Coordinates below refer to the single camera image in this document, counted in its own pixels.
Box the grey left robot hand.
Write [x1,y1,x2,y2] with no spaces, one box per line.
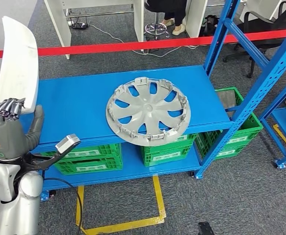
[0,98,44,162]

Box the white curved plastic part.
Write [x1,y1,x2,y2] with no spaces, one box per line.
[0,16,39,115]

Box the blue metal shelf rack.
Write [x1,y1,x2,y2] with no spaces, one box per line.
[259,74,286,169]
[0,0,286,202]

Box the white desk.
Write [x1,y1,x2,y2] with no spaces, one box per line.
[44,0,145,60]
[185,0,208,39]

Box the black router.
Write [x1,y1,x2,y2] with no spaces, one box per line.
[71,18,90,30]

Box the red barrier tape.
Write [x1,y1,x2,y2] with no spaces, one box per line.
[0,29,286,60]

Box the grey wheel hubcap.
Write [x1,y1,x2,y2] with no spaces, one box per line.
[106,76,192,147]

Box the yellow floor tape square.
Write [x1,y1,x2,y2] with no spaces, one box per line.
[75,175,167,235]

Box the black stool chrome base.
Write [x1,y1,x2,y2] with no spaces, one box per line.
[144,1,169,41]

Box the person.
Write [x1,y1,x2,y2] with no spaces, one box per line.
[146,0,188,36]

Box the black bag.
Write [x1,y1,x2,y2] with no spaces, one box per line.
[199,14,220,37]

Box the black office chair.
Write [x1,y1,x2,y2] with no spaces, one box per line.
[223,0,286,79]

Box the black camera bracket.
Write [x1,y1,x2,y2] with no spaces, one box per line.
[23,139,81,172]

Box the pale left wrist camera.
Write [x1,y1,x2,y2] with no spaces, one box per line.
[55,134,81,154]

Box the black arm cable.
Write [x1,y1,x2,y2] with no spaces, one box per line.
[43,176,84,235]

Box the white floor cable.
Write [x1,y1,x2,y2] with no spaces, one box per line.
[88,24,208,58]

